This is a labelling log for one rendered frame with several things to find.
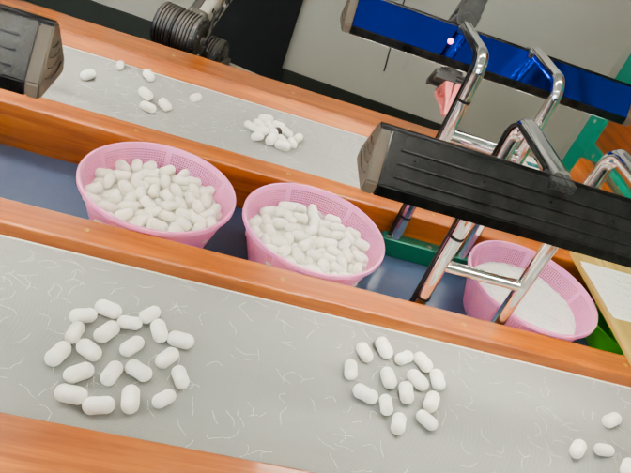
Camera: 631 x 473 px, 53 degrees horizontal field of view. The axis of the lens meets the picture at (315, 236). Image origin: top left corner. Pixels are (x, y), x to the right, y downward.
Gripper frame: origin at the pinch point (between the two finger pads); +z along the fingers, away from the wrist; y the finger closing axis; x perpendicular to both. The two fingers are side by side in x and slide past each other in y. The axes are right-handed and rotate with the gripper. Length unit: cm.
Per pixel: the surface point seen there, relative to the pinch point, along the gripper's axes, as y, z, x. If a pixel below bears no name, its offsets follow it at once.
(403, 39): -22.2, 6.3, -30.6
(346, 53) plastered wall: 2, -112, 163
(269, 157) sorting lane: -38.6, 26.1, -5.0
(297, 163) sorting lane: -32.6, 25.6, -4.7
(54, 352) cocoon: -61, 75, -48
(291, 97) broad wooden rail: -35.7, 2.8, 10.8
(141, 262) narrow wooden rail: -56, 60, -34
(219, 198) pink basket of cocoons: -47, 42, -17
